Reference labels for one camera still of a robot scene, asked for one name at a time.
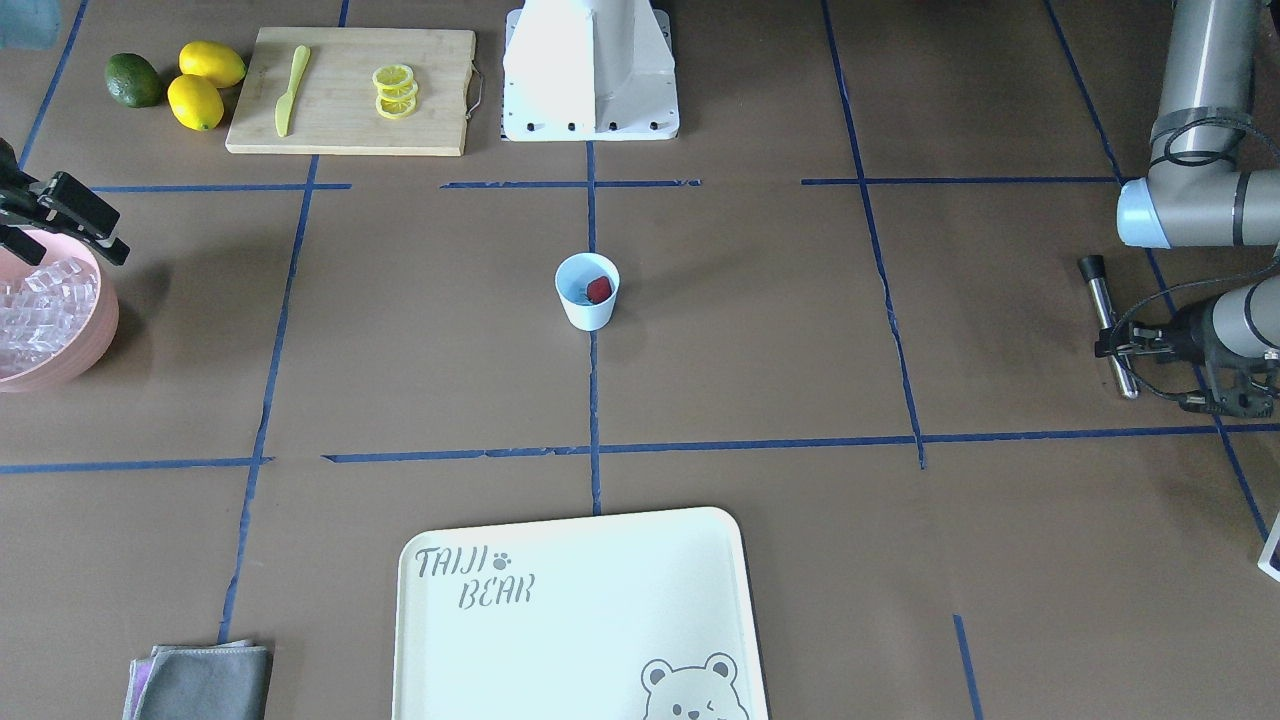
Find steel muddler black tip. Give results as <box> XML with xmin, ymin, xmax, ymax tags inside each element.
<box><xmin>1076</xmin><ymin>254</ymin><xmax>1140</xmax><ymax>400</ymax></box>

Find ice cubes in bowl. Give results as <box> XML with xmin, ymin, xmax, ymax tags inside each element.
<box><xmin>1</xmin><ymin>258</ymin><xmax>99</xmax><ymax>377</ymax></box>

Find cream bear tray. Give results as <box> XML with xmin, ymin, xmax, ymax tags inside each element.
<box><xmin>390</xmin><ymin>507</ymin><xmax>771</xmax><ymax>719</ymax></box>

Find yellow plastic knife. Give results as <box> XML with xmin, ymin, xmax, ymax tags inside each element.
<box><xmin>273</xmin><ymin>45</ymin><xmax>311</xmax><ymax>138</ymax></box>

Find green avocado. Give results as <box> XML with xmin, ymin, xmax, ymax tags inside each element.
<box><xmin>104</xmin><ymin>53</ymin><xmax>164</xmax><ymax>109</ymax></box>

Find folded grey cloth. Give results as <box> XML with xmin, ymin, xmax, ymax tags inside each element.
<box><xmin>122</xmin><ymin>641</ymin><xmax>273</xmax><ymax>719</ymax></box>

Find pink bowl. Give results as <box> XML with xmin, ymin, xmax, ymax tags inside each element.
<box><xmin>1</xmin><ymin>229</ymin><xmax>119</xmax><ymax>393</ymax></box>

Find lemon slices stack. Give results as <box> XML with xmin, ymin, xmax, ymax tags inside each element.
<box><xmin>371</xmin><ymin>64</ymin><xmax>419</xmax><ymax>120</ymax></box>

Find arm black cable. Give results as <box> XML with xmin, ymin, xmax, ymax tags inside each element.
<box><xmin>1108</xmin><ymin>115</ymin><xmax>1280</xmax><ymax>406</ymax></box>

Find light blue cup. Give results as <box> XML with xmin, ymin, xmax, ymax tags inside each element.
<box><xmin>554</xmin><ymin>252</ymin><xmax>620</xmax><ymax>332</ymax></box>

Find red fake strawberry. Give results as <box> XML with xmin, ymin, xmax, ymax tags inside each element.
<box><xmin>584</xmin><ymin>275</ymin><xmax>614</xmax><ymax>305</ymax></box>

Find yellow lemon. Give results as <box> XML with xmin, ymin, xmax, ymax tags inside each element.
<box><xmin>166</xmin><ymin>74</ymin><xmax>225</xmax><ymax>132</ymax></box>
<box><xmin>178</xmin><ymin>40</ymin><xmax>247</xmax><ymax>88</ymax></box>

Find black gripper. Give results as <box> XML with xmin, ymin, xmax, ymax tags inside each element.
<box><xmin>1094</xmin><ymin>300</ymin><xmax>1279</xmax><ymax>419</ymax></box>

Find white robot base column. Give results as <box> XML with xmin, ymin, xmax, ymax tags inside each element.
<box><xmin>500</xmin><ymin>1</ymin><xmax>681</xmax><ymax>142</ymax></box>

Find wooden cutting board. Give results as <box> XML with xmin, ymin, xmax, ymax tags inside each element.
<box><xmin>225</xmin><ymin>27</ymin><xmax>477</xmax><ymax>158</ymax></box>

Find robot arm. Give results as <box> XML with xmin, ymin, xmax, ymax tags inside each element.
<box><xmin>1079</xmin><ymin>1</ymin><xmax>1279</xmax><ymax>419</ymax></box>

